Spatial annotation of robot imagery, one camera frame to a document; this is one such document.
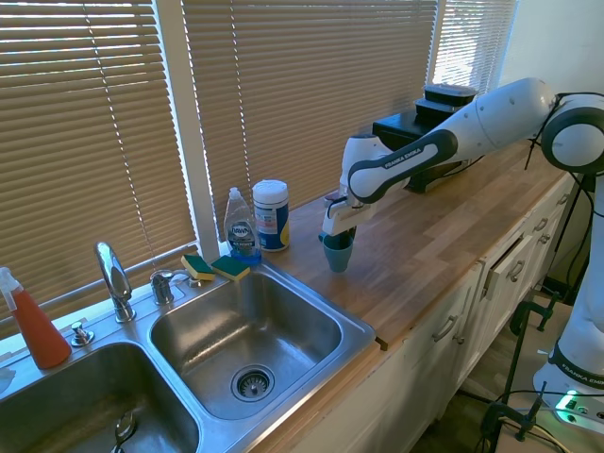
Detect chrome soap dispenser pump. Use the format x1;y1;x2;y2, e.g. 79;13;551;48
149;269;191;306

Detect clear Dawn dish soap bottle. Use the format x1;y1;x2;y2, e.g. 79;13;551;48
223;187;262;266

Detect orange spray bottle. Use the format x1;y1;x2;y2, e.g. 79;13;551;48
0;266;74;370

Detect yellow green sponge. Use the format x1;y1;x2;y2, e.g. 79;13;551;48
210;255;252;284
180;254;216;283

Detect black clamp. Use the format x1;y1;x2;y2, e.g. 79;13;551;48
480;380;549;444
509;291;563;332

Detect round metal drain strainer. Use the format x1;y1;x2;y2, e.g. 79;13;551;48
230;363;276;404

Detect metal drain stopper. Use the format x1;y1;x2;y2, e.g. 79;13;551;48
111;410;139;453

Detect chrome faucet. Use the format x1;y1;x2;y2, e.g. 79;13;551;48
94;241;138;324

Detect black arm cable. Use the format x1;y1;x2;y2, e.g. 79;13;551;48
523;91;568;172

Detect stainless steel double sink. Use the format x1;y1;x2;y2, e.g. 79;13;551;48
0;257;378;453

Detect black countertop appliance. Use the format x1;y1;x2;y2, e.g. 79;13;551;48
372;111;478;194

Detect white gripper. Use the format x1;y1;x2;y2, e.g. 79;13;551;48
321;199;377;250

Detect chrome sink hole cap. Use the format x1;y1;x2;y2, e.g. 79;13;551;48
70;321;95;347

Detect light blue mug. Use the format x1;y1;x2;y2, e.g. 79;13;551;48
323;234;355;274

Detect white kitchen cabinet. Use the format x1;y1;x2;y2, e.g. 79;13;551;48
263;175;579;453

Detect wide tan window blind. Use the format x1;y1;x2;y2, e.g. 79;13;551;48
0;0;200;339

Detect narrow tan window blind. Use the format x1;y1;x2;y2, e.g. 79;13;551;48
431;0;518;96

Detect black stacked food containers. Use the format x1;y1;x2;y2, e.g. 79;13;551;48
413;83;478;126

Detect white wipes canister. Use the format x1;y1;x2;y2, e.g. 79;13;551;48
251;178;292;253

